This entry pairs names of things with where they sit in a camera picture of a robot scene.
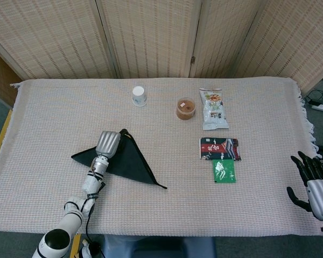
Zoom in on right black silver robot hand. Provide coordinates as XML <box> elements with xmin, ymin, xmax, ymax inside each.
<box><xmin>286</xmin><ymin>150</ymin><xmax>323</xmax><ymax>223</ymax></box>

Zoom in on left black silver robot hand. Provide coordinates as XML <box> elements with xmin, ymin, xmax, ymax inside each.
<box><xmin>95</xmin><ymin>128</ymin><xmax>130</xmax><ymax>159</ymax></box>

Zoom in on yellow cloth with black back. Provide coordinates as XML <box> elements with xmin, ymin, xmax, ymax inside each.
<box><xmin>71</xmin><ymin>128</ymin><xmax>168</xmax><ymax>190</ymax></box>

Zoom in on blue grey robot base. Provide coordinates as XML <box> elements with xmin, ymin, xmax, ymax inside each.
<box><xmin>104</xmin><ymin>234</ymin><xmax>217</xmax><ymax>258</ymax></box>

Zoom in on white paper cup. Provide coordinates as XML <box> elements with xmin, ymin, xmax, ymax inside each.
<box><xmin>131</xmin><ymin>85</ymin><xmax>148</xmax><ymax>108</ymax></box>

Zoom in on clear jar of rubber bands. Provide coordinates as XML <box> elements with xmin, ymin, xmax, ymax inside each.
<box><xmin>176</xmin><ymin>97</ymin><xmax>197</xmax><ymax>121</ymax></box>

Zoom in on green tea sachet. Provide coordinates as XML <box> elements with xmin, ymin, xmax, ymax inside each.
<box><xmin>212</xmin><ymin>159</ymin><xmax>237</xmax><ymax>184</ymax></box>

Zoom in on beige woven fringed tablecloth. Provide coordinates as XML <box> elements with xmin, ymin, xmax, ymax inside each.
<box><xmin>0</xmin><ymin>77</ymin><xmax>322</xmax><ymax>239</ymax></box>

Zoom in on dark packet with red band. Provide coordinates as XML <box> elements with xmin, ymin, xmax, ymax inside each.
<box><xmin>199</xmin><ymin>137</ymin><xmax>243</xmax><ymax>162</ymax></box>

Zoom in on white snack bag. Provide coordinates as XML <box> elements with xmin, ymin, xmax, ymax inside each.
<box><xmin>199</xmin><ymin>88</ymin><xmax>230</xmax><ymax>131</ymax></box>

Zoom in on woven bamboo folding screen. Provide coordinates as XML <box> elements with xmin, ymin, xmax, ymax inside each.
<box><xmin>0</xmin><ymin>0</ymin><xmax>323</xmax><ymax>94</ymax></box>

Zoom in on black cable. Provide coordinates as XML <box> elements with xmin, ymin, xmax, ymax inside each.
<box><xmin>304</xmin><ymin>89</ymin><xmax>323</xmax><ymax>106</ymax></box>

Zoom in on black white cable connector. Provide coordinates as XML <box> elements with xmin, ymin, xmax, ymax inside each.
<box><xmin>81</xmin><ymin>239</ymin><xmax>102</xmax><ymax>258</ymax></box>

